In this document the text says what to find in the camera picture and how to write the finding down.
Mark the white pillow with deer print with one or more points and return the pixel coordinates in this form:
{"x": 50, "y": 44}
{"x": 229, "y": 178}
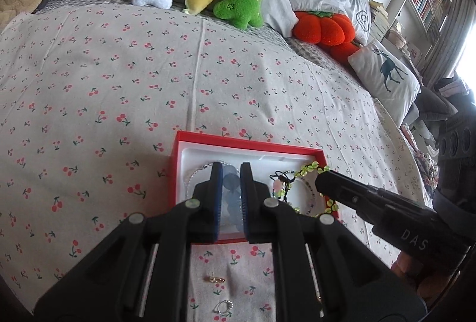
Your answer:
{"x": 372, "y": 61}

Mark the grey curtain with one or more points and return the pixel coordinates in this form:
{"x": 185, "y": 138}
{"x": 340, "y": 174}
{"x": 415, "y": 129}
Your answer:
{"x": 450, "y": 28}

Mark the floral cloth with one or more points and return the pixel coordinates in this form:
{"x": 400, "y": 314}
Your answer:
{"x": 424, "y": 165}

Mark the small gold clip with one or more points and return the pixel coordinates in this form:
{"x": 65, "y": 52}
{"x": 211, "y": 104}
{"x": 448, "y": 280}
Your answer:
{"x": 214, "y": 280}

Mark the red pumpkin plush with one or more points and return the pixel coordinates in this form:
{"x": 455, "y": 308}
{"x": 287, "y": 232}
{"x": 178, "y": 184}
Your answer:
{"x": 323, "y": 30}

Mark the pile of grey clothes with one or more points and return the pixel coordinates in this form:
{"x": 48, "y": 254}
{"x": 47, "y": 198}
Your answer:
{"x": 431, "y": 102}

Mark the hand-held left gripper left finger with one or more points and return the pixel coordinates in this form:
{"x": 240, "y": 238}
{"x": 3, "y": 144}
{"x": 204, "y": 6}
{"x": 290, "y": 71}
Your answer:
{"x": 217, "y": 203}

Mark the red jewelry box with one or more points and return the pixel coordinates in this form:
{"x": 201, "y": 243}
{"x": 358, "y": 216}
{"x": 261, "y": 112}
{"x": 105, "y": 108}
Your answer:
{"x": 173, "y": 177}

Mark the person's right hand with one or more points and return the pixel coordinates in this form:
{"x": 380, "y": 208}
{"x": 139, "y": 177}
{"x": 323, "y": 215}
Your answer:
{"x": 427, "y": 284}

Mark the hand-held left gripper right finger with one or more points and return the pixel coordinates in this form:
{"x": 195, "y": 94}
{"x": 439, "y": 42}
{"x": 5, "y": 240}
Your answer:
{"x": 245, "y": 203}

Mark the stack of books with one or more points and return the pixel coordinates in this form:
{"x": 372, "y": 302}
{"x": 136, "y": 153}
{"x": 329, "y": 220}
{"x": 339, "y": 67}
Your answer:
{"x": 377, "y": 20}

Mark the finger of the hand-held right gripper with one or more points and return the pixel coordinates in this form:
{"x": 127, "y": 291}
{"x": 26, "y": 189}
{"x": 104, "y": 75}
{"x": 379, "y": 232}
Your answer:
{"x": 342, "y": 190}

